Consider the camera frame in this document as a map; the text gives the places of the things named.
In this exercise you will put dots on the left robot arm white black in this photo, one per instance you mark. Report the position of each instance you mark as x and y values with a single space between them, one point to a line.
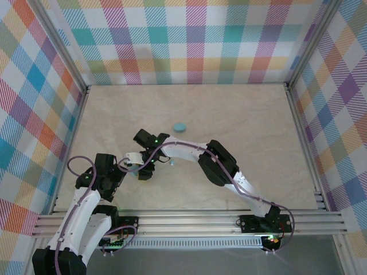
83 215

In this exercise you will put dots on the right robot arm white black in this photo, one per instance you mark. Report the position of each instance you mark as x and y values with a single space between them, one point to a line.
218 166

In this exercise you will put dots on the grey metal panel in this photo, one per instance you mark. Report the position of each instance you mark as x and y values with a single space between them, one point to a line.
186 262

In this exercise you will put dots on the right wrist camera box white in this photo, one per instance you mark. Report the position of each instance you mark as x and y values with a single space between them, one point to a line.
134 158

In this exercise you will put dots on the aluminium table side rail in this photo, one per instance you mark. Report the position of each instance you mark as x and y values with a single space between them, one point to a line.
71 129
304 143

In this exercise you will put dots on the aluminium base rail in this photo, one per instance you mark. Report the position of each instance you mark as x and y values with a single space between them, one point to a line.
186 222

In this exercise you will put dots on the aluminium frame post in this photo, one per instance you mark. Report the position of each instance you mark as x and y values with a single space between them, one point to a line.
60 48
314 43

